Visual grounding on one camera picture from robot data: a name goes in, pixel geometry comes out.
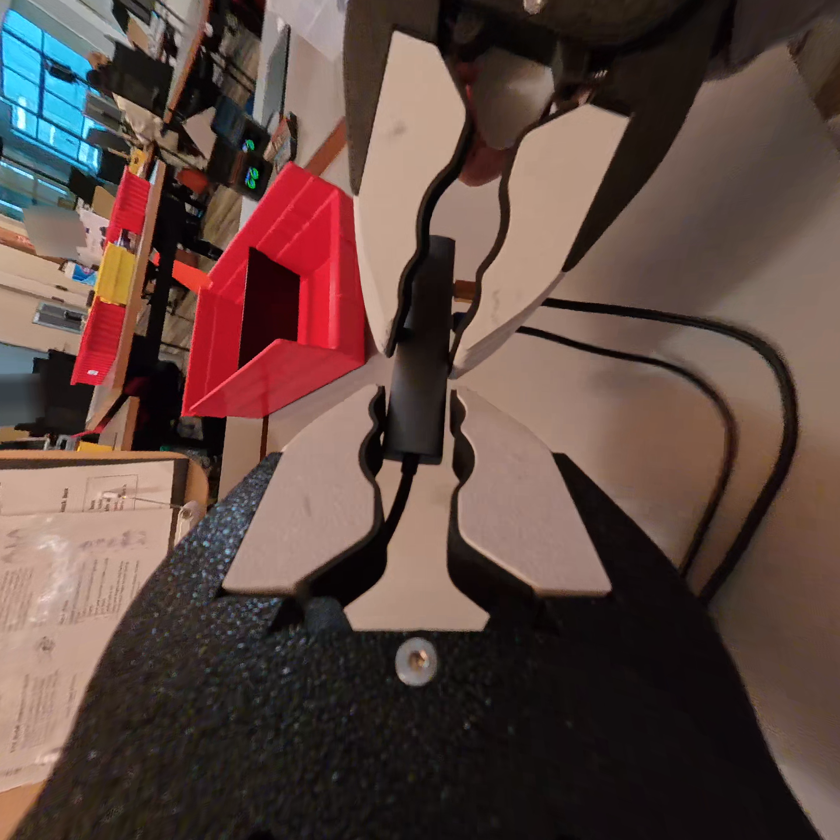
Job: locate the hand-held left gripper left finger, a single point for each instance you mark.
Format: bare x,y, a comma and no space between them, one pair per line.
308,518

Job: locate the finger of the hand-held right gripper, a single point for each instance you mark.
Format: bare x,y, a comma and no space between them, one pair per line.
400,164
558,197

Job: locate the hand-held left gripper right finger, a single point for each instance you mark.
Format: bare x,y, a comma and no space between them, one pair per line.
525,525

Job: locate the grey usb hub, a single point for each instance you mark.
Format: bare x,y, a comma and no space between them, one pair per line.
420,394

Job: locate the large red plastic bin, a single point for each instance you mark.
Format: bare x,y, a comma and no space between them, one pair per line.
321,249

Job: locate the tan document stand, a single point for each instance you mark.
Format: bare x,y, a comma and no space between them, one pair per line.
193,472

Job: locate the black device with green display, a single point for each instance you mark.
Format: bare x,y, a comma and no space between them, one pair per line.
246,164

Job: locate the orange cone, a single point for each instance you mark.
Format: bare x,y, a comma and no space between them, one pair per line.
187,272

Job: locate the printed instruction sheets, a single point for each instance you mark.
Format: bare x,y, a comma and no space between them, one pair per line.
79,590

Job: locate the wooden table with black legs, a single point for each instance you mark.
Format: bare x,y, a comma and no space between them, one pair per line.
164,295

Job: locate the small red bin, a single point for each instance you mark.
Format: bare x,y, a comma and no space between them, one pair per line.
131,203
98,348

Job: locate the small yellow bin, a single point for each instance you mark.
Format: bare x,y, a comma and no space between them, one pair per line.
115,275

